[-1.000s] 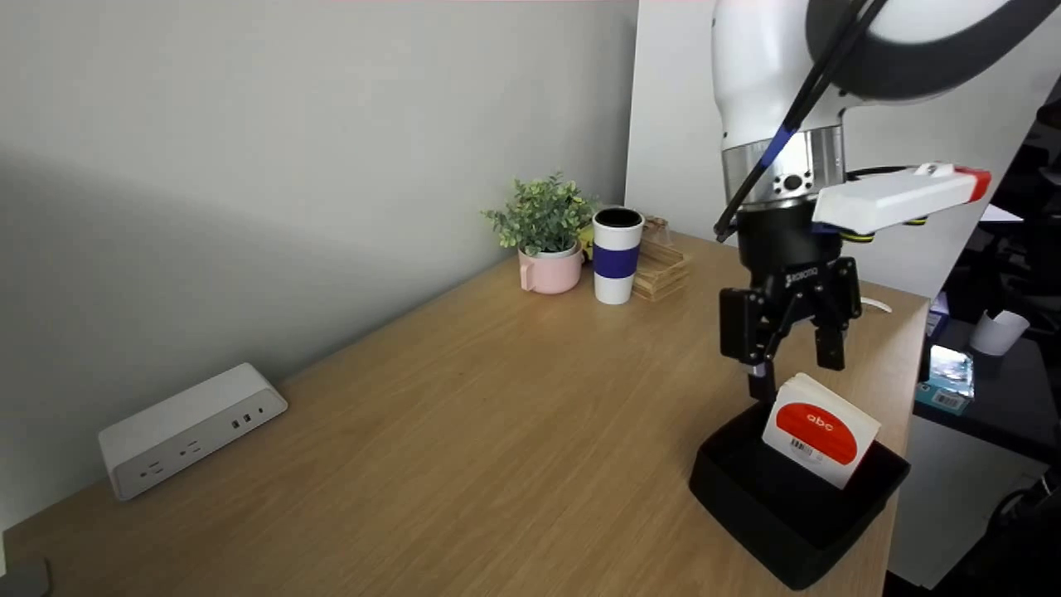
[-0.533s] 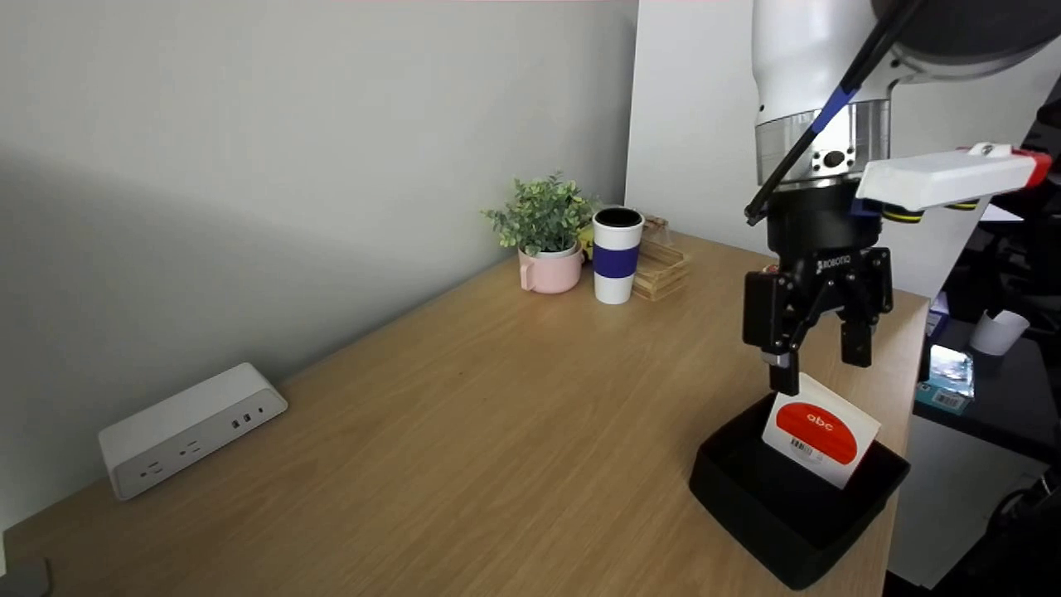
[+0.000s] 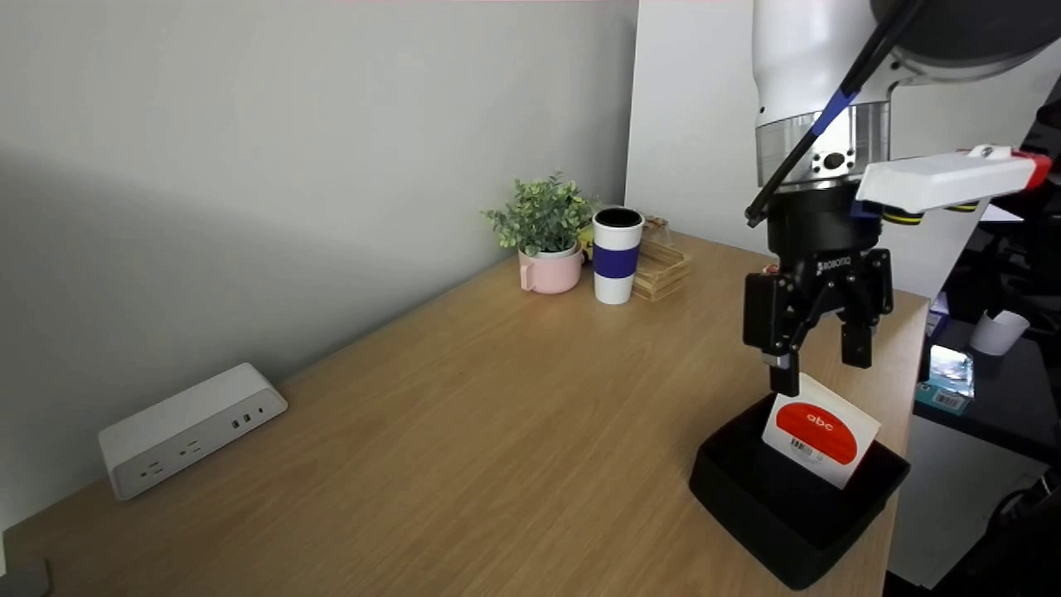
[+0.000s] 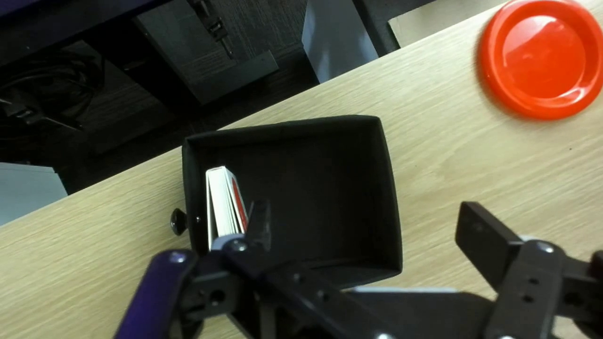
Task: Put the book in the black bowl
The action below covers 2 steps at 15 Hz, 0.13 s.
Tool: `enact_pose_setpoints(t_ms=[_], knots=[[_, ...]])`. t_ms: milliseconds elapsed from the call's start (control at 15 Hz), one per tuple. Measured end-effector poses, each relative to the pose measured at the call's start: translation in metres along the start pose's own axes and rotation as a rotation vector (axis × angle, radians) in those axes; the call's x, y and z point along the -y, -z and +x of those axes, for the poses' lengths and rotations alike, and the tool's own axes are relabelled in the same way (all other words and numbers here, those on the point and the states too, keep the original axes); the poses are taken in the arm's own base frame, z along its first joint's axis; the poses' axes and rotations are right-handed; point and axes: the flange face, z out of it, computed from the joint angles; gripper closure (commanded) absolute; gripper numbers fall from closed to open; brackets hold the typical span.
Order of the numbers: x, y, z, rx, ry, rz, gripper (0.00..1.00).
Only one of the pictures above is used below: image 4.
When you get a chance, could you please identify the black case with strap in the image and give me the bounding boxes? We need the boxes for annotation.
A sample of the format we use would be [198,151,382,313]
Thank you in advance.
[132,0,281,107]

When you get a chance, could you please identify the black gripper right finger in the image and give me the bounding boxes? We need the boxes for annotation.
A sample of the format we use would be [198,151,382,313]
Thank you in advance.
[454,200,569,339]

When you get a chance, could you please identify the red round plate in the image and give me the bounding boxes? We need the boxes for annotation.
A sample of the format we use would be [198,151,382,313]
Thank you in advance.
[475,0,603,122]

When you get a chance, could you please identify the deck of cards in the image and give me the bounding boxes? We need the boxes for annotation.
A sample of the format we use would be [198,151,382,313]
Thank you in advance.
[203,164,252,247]

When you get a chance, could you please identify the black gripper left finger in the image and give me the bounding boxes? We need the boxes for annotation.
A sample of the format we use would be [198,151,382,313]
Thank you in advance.
[222,198,392,339]

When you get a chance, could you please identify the black square bowl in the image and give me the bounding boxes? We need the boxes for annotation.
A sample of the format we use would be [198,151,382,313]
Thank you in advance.
[170,113,405,290]

